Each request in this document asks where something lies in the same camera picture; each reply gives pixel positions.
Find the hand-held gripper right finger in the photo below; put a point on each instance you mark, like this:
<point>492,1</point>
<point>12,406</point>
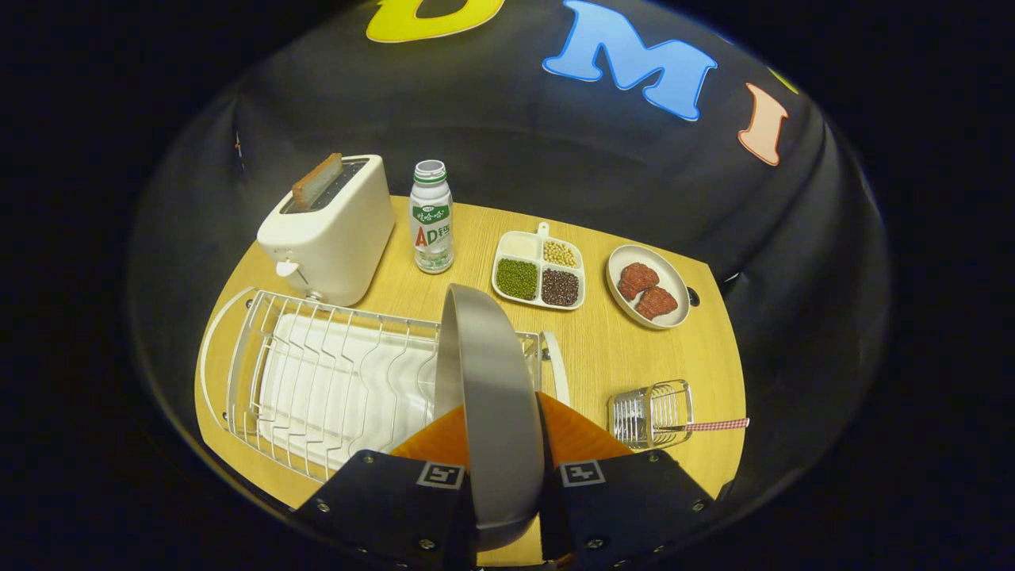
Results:
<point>626,500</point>

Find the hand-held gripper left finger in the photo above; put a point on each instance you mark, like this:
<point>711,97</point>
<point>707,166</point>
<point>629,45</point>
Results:
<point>381,500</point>

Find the beige round plate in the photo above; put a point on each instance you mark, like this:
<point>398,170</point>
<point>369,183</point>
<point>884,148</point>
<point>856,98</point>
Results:
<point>492,396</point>

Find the beige plate with meat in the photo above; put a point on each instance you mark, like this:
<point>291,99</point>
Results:
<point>670,277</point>

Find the red meat piece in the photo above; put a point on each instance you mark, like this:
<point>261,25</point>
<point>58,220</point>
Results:
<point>656,303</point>
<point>638,279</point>

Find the pile of dark red beans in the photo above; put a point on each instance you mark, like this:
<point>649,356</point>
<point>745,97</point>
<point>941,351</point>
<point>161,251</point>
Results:
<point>560,288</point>

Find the pile of green beans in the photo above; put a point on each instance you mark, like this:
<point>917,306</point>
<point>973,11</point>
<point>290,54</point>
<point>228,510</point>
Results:
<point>517,279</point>

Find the pile of yellow soybeans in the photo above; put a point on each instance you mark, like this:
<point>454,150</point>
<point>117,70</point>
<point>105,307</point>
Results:
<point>560,254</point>

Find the white toaster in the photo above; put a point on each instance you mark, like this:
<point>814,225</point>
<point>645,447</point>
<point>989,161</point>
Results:
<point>333,238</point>

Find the white divided tray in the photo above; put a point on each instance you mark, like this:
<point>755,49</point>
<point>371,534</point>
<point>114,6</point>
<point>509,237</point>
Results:
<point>519,244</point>

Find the white green drink bottle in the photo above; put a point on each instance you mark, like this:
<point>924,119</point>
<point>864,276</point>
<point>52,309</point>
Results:
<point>431,222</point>

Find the brown bread slice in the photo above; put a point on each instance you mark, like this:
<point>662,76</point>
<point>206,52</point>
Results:
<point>315,182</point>

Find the black backdrop cloth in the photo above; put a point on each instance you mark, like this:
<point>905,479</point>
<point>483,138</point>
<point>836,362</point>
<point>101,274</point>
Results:
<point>515,143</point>

